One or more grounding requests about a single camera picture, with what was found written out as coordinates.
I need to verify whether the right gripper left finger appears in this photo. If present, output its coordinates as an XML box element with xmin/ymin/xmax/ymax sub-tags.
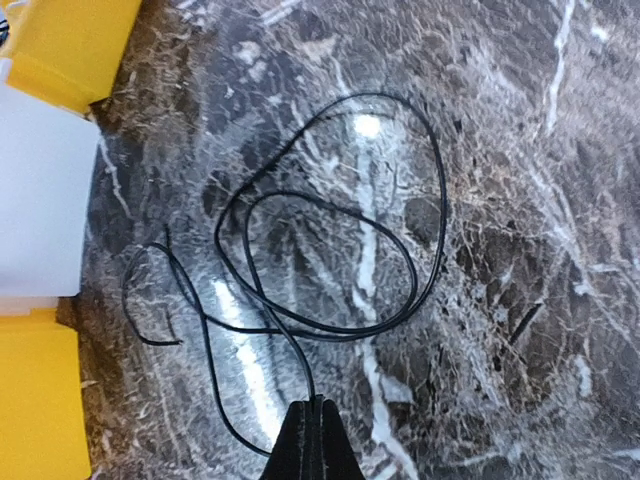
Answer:
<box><xmin>262</xmin><ymin>400</ymin><xmax>315</xmax><ymax>480</ymax></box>

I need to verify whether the white translucent plastic bin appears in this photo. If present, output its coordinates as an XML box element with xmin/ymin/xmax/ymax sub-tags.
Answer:
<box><xmin>1</xmin><ymin>58</ymin><xmax>100</xmax><ymax>316</ymax></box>

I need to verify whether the yellow plastic bin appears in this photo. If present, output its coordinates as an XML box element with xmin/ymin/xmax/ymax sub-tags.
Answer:
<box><xmin>1</xmin><ymin>0</ymin><xmax>141</xmax><ymax>115</ymax></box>
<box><xmin>1</xmin><ymin>308</ymin><xmax>91</xmax><ymax>479</ymax></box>

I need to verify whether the left yellow plastic bin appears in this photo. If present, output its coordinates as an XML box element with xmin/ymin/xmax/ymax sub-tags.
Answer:
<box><xmin>1</xmin><ymin>0</ymin><xmax>141</xmax><ymax>115</ymax></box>

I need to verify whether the right yellow plastic bin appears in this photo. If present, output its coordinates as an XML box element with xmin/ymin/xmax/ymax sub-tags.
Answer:
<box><xmin>1</xmin><ymin>308</ymin><xmax>91</xmax><ymax>479</ymax></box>

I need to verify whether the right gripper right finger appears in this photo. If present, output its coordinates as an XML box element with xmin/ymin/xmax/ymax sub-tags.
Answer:
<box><xmin>314</xmin><ymin>395</ymin><xmax>364</xmax><ymax>480</ymax></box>

